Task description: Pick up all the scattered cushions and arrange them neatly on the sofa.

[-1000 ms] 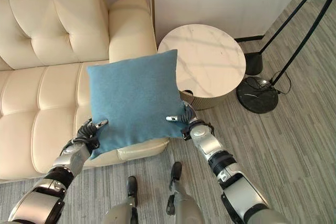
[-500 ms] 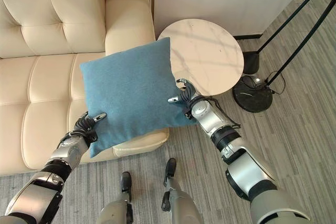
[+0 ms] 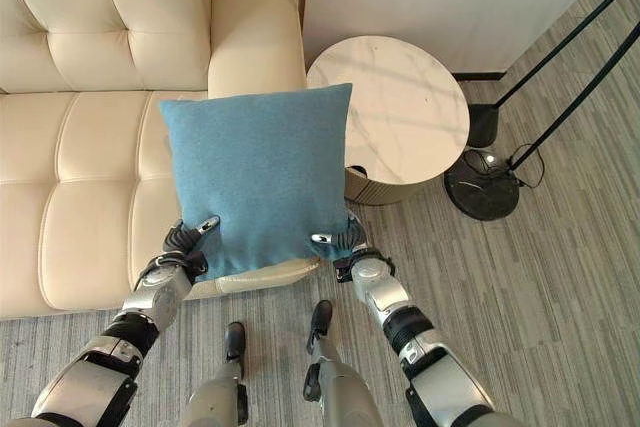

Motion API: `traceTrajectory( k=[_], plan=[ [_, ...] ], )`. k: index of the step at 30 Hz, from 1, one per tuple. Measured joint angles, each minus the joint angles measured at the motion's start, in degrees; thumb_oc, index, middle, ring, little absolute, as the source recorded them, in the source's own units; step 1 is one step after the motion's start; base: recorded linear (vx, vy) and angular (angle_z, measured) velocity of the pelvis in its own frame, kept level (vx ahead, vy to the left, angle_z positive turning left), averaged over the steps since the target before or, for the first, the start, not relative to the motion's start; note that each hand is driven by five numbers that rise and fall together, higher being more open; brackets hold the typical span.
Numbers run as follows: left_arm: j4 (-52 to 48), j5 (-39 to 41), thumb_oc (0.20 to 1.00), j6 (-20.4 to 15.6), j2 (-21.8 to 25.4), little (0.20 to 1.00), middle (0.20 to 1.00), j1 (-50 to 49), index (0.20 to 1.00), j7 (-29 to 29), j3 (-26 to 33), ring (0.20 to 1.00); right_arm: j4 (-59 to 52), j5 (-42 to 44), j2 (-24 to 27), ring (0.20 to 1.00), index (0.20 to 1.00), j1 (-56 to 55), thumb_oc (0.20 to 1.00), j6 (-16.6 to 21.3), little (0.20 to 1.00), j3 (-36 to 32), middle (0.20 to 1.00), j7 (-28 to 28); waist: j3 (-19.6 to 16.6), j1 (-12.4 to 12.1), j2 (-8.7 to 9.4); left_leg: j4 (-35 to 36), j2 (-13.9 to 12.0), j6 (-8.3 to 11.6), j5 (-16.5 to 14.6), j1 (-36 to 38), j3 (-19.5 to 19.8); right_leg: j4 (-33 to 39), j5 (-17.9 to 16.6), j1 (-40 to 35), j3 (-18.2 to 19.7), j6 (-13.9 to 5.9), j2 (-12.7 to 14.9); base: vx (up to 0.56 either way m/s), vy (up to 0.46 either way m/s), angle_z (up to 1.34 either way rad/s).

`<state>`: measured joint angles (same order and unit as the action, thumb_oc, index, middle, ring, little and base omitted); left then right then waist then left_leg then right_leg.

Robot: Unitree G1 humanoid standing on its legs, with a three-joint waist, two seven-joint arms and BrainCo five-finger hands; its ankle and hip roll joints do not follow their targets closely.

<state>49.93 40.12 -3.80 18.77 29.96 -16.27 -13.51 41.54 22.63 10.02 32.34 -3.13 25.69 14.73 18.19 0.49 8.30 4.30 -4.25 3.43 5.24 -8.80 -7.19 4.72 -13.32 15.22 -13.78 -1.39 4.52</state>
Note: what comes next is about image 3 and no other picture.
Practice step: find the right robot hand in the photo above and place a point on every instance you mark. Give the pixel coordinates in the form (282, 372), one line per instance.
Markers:
(346, 237)

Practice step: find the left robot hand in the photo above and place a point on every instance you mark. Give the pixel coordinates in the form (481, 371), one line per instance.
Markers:
(181, 238)

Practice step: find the blue square cushion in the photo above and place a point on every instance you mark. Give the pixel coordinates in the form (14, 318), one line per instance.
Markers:
(260, 177)

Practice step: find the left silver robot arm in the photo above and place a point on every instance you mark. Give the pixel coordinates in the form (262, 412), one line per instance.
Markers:
(107, 347)

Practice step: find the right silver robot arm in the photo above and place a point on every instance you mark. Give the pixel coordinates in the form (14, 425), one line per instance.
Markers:
(415, 342)

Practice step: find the cream leather sofa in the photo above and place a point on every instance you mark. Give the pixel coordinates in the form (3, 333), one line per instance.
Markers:
(100, 112)

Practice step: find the round marble side table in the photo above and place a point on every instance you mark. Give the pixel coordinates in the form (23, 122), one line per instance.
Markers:
(395, 112)

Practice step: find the right silver robot leg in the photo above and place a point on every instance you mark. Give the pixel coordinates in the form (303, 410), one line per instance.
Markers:
(332, 377)

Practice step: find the silver robot leg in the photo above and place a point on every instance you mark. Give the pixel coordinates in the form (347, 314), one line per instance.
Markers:
(332, 377)
(222, 387)

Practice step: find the left silver robot leg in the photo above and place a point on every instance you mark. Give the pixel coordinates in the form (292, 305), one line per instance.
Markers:
(222, 387)

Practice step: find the black floor lamp with round base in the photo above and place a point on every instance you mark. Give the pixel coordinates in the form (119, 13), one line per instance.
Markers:
(492, 182)

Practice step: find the black lamp with cylinder base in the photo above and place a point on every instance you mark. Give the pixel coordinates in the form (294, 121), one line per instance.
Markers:
(505, 107)

